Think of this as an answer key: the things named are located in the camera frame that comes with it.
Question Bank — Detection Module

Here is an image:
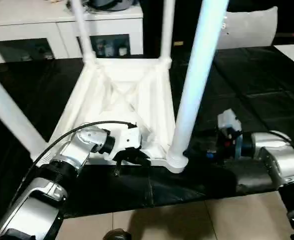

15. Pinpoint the white glass-door cabinet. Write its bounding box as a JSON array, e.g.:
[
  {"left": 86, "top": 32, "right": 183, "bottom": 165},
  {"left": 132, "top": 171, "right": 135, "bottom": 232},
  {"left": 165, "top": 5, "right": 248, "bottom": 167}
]
[{"left": 0, "top": 0, "right": 145, "bottom": 63}]

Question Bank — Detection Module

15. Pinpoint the white flat board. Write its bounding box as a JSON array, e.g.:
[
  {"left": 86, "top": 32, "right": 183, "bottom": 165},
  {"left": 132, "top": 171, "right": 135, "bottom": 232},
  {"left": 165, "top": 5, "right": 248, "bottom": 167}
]
[{"left": 272, "top": 44, "right": 294, "bottom": 72}]

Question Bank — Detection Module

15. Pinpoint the grey cushion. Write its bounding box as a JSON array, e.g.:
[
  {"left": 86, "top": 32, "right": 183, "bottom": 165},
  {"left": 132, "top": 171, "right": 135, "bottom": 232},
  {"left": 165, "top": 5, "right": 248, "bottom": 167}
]
[{"left": 214, "top": 6, "right": 279, "bottom": 51}]

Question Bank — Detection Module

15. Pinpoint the black table mat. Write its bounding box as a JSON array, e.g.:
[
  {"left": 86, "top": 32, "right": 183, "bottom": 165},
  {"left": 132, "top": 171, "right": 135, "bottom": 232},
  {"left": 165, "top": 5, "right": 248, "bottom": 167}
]
[{"left": 0, "top": 46, "right": 294, "bottom": 228}]

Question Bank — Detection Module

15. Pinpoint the white plastic table top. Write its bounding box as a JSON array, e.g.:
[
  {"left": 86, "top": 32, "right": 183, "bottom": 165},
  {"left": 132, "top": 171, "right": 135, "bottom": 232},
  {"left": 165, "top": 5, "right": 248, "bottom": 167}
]
[{"left": 47, "top": 56, "right": 190, "bottom": 174}]

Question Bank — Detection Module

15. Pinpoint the black cabinet with yellow label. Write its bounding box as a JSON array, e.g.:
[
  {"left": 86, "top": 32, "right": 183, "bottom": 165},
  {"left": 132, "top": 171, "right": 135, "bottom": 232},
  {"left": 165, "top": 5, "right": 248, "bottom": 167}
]
[{"left": 142, "top": 0, "right": 207, "bottom": 56}]

